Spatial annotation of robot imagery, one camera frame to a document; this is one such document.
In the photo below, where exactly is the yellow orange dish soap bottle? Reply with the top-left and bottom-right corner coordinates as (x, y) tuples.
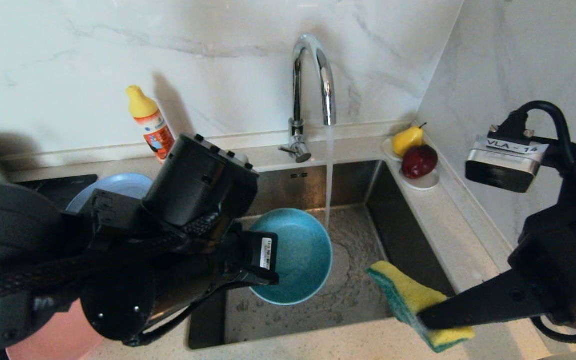
(126, 85), (176, 163)

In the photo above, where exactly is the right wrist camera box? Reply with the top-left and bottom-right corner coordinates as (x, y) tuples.
(465, 125), (551, 194)

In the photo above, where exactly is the chrome gooseneck faucet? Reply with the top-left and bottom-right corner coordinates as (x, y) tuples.
(278, 33), (338, 164)

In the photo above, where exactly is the black induction cooktop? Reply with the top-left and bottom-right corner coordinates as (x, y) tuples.
(18, 174), (98, 208)

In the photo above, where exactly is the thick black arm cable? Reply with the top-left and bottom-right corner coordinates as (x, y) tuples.
(510, 101), (576, 345)

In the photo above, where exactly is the yellow pear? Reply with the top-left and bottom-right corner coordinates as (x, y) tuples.
(392, 123), (427, 158)

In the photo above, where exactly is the pink plate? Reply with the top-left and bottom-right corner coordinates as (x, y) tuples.
(6, 300), (107, 360)

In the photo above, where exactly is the dark red apple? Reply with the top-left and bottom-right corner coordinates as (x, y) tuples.
(401, 145), (439, 180)

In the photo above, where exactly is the small white fruit dish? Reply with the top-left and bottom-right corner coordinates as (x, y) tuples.
(381, 137), (441, 191)

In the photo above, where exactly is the blue grey plate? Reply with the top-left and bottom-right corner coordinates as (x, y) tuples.
(65, 173), (155, 213)

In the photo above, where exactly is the yellow green sponge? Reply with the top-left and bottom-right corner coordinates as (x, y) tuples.
(366, 260), (475, 354)

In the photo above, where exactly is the teal bowl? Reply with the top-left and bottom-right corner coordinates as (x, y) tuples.
(248, 208), (333, 306)

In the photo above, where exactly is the stainless steel sink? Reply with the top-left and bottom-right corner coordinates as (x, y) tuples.
(187, 159), (464, 351)

